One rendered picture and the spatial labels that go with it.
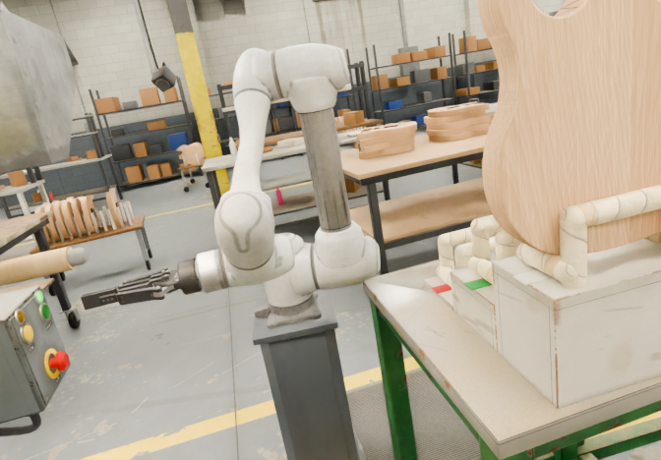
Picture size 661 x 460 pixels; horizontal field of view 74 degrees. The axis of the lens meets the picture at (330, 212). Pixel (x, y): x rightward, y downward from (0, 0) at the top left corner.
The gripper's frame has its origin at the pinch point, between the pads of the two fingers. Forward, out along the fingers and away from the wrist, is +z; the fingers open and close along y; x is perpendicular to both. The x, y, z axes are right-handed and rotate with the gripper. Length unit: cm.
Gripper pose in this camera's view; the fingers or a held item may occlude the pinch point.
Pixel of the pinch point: (100, 298)
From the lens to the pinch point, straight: 105.7
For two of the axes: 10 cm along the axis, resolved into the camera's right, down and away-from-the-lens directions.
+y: -2.4, -2.3, 9.4
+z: -9.6, 2.2, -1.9
